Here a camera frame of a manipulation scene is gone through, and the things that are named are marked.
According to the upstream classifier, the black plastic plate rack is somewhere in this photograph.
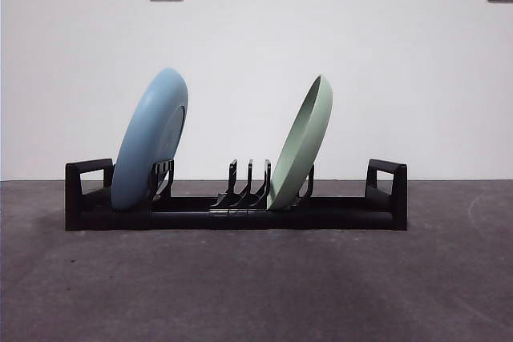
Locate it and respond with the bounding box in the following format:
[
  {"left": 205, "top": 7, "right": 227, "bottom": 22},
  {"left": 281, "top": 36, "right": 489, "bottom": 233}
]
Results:
[{"left": 65, "top": 157, "right": 409, "bottom": 231}]

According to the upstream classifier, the blue round plate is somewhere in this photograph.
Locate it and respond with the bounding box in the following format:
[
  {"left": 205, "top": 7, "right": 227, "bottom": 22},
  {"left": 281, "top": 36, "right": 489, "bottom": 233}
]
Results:
[{"left": 111, "top": 67, "right": 191, "bottom": 211}]

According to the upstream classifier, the green round plate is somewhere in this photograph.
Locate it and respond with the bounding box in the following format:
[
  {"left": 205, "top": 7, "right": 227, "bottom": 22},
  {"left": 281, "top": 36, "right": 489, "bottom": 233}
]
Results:
[{"left": 266, "top": 74, "right": 334, "bottom": 211}]

